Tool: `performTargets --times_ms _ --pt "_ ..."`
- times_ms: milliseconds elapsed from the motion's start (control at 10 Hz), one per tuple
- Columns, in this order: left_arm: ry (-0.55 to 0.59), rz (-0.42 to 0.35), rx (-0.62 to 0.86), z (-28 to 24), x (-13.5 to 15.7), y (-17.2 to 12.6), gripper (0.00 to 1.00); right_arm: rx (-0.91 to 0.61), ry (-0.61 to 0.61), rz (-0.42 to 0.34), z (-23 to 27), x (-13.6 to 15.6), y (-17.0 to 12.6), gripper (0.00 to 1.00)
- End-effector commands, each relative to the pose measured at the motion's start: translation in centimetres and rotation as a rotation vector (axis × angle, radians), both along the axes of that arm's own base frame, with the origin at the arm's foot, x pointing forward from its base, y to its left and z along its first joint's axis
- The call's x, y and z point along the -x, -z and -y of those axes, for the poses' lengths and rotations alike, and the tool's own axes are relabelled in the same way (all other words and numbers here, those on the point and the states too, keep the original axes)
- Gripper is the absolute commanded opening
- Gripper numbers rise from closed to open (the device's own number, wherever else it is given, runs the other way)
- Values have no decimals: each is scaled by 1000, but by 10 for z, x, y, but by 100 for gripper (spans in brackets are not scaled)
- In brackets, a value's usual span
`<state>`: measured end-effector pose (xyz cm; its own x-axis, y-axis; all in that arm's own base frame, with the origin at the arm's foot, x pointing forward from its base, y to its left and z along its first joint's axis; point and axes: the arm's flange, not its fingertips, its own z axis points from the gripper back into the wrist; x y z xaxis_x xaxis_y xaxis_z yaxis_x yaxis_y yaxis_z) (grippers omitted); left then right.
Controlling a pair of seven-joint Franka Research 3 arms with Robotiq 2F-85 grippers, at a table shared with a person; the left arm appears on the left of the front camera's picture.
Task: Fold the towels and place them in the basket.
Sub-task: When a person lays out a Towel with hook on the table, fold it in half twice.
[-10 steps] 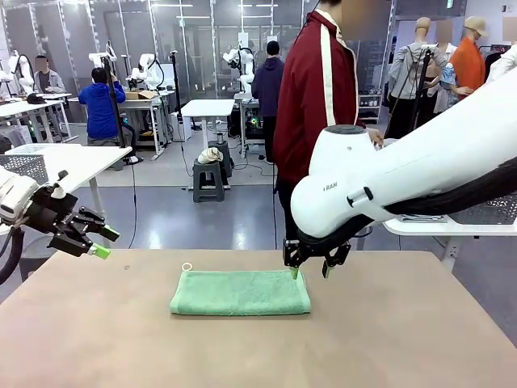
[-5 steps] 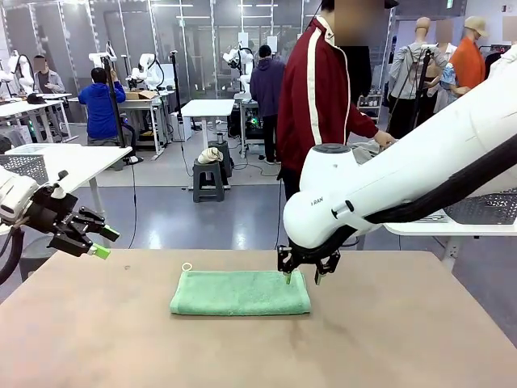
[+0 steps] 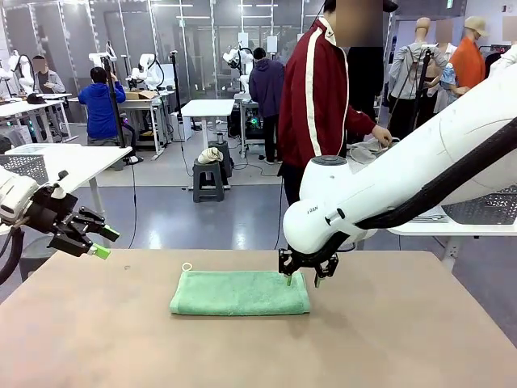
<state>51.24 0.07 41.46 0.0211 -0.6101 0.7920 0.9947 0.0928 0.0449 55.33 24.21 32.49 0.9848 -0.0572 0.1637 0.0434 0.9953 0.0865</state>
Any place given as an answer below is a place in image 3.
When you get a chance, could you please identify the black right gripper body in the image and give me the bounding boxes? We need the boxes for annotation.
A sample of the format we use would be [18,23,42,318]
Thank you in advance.
[288,234,348,268]

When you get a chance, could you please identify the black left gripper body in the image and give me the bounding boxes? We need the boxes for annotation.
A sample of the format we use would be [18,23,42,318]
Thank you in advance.
[27,188,78,236]

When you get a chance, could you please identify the green towel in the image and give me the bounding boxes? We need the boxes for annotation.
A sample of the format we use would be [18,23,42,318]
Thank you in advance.
[168,262,311,317]

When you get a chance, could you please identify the light cloth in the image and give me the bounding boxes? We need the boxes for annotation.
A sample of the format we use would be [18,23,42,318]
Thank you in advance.
[347,137,401,163]

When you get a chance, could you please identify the person's left forearm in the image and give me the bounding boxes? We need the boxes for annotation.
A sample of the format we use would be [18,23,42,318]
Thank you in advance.
[347,107,379,137]

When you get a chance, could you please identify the person's right forearm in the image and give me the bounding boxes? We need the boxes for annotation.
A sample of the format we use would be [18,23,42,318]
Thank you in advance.
[296,116,324,161]

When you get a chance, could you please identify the grey plastic lattice basket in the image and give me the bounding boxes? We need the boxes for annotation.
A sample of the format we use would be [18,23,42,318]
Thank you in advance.
[0,154,50,183]
[440,192,517,226]

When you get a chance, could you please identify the person's left hand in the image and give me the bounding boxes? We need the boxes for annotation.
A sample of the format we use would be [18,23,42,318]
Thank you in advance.
[371,124,393,147]

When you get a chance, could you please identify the grey plastic stool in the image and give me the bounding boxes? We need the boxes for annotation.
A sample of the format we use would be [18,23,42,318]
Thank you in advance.
[192,158,225,204]
[18,236,61,280]

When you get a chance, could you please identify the clear plastic storage box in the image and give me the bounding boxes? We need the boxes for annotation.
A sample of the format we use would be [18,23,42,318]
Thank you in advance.
[4,143,50,157]

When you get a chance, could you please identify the long white desk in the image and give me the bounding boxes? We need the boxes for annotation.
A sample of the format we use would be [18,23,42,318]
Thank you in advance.
[0,93,74,143]

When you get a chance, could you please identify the person in blue hoodie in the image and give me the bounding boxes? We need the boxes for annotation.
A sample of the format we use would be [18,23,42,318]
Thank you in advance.
[77,66,127,142]

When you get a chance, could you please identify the black tripod pole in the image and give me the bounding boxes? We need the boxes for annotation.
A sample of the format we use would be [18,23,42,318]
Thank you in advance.
[169,50,183,122]
[100,55,143,165]

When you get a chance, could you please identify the dark plastic stool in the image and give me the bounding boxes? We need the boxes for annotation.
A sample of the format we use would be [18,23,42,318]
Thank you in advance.
[208,140,234,179]

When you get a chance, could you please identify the white desk with metal legs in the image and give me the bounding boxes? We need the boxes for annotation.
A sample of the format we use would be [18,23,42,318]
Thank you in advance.
[116,91,175,161]

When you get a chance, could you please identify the seated person in grey jacket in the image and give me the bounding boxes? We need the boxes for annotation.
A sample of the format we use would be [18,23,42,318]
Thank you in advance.
[32,55,66,95]

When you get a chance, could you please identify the beige cloth bundle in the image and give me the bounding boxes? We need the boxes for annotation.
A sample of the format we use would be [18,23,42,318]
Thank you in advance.
[196,147,225,166]

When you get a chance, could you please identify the open cardboard box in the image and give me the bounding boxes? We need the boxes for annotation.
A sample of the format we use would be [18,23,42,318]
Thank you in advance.
[124,89,159,101]

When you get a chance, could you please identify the computer tower with coloured lights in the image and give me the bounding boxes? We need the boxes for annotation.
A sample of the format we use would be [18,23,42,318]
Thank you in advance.
[241,103,266,142]

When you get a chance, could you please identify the person in red jacket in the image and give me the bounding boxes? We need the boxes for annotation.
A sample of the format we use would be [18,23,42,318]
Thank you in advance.
[277,0,399,208]

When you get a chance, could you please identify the small white standing desk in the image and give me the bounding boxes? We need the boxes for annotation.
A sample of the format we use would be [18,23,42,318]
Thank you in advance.
[180,99,236,151]

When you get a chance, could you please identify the person in navy hoodie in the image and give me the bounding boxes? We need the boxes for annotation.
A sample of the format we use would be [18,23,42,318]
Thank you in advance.
[249,47,286,165]

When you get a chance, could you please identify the figure in white open shirt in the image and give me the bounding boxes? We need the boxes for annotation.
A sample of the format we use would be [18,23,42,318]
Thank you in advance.
[432,19,460,114]

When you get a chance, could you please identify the mannequin in grey hoodie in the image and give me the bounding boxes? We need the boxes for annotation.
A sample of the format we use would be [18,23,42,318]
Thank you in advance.
[387,16,449,134]

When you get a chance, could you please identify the mannequin in blue floral dress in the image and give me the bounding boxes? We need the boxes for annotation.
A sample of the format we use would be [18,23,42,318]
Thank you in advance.
[439,64,465,96]

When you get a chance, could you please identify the mannequin in orange jacket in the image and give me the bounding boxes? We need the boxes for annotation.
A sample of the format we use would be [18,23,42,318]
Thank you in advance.
[448,15,490,92]

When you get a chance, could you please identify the mannequin white shirt orange trousers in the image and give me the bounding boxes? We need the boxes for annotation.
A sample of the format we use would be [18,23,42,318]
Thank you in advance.
[490,40,517,76]

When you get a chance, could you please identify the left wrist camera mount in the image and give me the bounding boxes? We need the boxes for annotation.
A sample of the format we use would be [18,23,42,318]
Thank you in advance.
[47,169,70,200]

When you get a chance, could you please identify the thin black hanging cable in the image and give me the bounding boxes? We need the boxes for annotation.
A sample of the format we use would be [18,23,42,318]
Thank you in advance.
[128,155,139,249]

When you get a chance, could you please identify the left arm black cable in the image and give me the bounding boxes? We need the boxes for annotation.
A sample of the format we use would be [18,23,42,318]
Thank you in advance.
[0,220,29,286]

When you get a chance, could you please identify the right arm black cable sleeve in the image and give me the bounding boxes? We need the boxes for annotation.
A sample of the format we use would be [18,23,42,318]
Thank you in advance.
[354,116,517,231]

